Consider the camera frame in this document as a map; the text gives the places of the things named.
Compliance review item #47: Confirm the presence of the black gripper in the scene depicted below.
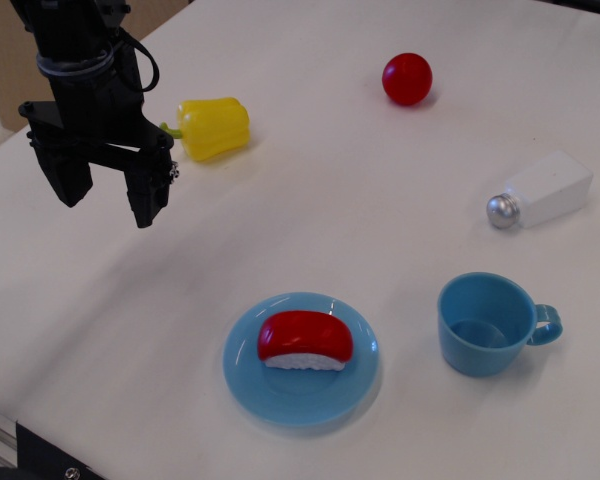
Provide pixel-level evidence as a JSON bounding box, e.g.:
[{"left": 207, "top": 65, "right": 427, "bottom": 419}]
[{"left": 19, "top": 68, "right": 179, "bottom": 228}]

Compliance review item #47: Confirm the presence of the red toy sushi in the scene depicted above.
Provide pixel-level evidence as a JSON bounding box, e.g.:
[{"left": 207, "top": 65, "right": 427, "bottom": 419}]
[{"left": 257, "top": 310, "right": 354, "bottom": 371}]

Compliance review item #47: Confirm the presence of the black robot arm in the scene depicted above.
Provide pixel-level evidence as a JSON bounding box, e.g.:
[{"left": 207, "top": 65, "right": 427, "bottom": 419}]
[{"left": 13, "top": 1, "right": 178, "bottom": 228}]

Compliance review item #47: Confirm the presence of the blue plastic plate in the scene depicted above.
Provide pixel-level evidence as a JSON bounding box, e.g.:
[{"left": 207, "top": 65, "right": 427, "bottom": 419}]
[{"left": 223, "top": 292, "right": 380, "bottom": 427}]

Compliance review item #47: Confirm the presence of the yellow toy bell pepper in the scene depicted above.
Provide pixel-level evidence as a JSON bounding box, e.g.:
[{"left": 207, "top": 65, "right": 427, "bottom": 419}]
[{"left": 159, "top": 97, "right": 251, "bottom": 162}]

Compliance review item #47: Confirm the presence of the red toy ball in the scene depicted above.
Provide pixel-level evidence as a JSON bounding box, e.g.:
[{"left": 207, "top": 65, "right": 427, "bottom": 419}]
[{"left": 382, "top": 53, "right": 433, "bottom": 106}]

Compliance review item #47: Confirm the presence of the blue plastic cup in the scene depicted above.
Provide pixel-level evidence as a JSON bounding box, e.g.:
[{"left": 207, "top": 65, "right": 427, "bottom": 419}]
[{"left": 437, "top": 272, "right": 563, "bottom": 377}]

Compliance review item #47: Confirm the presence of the white salt shaker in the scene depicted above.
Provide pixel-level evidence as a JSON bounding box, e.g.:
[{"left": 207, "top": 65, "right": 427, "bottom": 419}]
[{"left": 486, "top": 151, "right": 593, "bottom": 229}]

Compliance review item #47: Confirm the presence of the black corner bracket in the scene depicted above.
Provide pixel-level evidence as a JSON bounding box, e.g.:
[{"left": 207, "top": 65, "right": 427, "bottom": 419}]
[{"left": 15, "top": 423, "right": 105, "bottom": 480}]

